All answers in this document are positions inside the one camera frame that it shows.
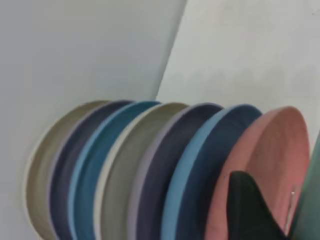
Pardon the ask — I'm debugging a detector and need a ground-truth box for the beige round plate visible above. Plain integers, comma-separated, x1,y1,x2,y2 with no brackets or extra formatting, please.
23,99,113,238
94,102,190,240

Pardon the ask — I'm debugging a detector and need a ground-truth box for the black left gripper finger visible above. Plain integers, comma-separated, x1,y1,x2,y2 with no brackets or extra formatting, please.
226,171,288,240

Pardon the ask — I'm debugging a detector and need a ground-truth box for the purple round plate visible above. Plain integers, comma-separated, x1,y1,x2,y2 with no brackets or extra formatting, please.
48,99,137,240
128,102,225,240

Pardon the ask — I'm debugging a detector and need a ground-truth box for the metal wire plate rack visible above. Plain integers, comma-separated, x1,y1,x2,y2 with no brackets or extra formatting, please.
284,184,297,233

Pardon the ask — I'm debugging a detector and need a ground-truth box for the green round plate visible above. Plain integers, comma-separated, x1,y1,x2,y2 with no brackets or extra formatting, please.
288,129,320,240

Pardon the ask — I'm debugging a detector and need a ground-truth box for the pink round plate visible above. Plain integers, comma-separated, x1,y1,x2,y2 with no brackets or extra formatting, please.
204,106,311,240

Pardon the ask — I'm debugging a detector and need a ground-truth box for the dark blue round plate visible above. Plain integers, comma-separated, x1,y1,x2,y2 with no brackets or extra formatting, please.
161,104,263,240

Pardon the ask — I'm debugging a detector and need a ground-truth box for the teal blue round plate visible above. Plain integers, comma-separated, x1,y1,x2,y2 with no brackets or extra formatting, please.
67,100,163,240

